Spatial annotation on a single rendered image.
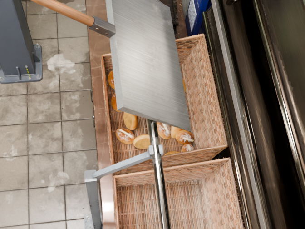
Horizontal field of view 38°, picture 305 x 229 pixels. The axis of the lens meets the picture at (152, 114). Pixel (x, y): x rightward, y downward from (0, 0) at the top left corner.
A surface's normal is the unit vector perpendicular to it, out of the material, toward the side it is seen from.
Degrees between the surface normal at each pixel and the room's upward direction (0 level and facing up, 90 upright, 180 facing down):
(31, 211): 0
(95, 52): 0
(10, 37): 90
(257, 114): 8
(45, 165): 0
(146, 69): 42
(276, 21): 70
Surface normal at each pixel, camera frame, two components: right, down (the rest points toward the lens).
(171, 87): 0.72, -0.36
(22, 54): 0.13, 0.91
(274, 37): -0.90, -0.07
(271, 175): 0.22, -0.42
